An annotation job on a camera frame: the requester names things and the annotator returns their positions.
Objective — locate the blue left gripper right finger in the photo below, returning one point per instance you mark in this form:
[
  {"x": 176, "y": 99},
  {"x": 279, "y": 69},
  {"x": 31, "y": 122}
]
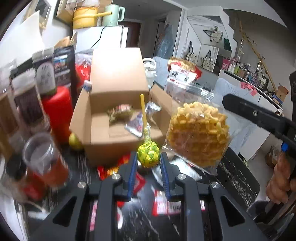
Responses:
[{"x": 165, "y": 176}]

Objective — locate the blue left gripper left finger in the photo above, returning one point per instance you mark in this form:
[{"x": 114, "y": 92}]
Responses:
[{"x": 131, "y": 171}]

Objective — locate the green lollipop yellow stick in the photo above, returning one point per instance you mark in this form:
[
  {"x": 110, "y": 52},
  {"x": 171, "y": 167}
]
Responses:
[{"x": 148, "y": 153}]

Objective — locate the red white sachet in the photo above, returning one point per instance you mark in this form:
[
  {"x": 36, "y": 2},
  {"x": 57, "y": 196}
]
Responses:
[{"x": 161, "y": 206}]

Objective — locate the waffle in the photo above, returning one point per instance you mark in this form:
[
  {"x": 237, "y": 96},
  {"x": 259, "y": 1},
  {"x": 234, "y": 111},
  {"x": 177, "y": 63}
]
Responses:
[{"x": 198, "y": 131}]

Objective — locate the purple silver snack packet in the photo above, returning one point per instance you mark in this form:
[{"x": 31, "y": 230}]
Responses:
[{"x": 136, "y": 125}]

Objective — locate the green gold cereal packet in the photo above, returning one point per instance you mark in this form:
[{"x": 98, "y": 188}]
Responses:
[{"x": 122, "y": 112}]

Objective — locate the right hand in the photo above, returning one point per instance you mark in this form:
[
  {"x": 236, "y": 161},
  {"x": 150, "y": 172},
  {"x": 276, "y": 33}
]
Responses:
[{"x": 280, "y": 183}]

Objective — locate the white quilted chair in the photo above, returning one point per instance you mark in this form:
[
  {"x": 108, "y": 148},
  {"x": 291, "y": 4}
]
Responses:
[{"x": 247, "y": 138}]

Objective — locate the yellow fruit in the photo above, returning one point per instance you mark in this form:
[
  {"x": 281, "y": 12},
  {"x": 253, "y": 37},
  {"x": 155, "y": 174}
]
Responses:
[{"x": 74, "y": 142}]

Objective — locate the orange-filled clear jar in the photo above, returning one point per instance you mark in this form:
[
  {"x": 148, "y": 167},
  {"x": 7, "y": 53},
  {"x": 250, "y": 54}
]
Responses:
[{"x": 42, "y": 156}]

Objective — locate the red white cashew bag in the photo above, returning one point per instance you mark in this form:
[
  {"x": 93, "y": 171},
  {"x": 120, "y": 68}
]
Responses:
[{"x": 182, "y": 70}]

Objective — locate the brown cardboard box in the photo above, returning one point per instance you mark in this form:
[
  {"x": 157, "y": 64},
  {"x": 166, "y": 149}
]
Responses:
[{"x": 117, "y": 77}]

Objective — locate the white teapot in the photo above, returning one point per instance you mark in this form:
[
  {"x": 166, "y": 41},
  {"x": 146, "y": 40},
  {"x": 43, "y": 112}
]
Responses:
[{"x": 150, "y": 68}]

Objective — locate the red plastic container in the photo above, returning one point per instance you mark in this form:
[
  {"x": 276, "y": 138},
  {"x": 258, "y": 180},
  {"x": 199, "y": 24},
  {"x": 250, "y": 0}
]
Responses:
[{"x": 59, "y": 110}]

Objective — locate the brown-filled clear jar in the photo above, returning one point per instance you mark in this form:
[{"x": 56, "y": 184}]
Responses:
[{"x": 28, "y": 101}]

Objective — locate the dark-label jar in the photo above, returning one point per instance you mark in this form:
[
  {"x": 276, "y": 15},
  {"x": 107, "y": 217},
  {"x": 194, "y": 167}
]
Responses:
[{"x": 45, "y": 72}]

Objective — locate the black snack bag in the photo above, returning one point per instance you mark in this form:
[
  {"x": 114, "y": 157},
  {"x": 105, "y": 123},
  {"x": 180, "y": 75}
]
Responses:
[{"x": 64, "y": 66}]

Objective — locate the white mini fridge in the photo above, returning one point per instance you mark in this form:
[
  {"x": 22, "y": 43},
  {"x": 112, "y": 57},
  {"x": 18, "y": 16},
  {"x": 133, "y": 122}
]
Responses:
[{"x": 100, "y": 37}]

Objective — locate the green electric kettle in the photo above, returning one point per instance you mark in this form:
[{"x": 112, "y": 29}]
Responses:
[{"x": 117, "y": 15}]

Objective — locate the yellow pot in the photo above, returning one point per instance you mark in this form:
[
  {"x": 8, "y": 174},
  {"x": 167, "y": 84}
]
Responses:
[{"x": 85, "y": 17}]

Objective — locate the framed picture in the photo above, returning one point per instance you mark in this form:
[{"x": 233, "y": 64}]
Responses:
[{"x": 64, "y": 11}]

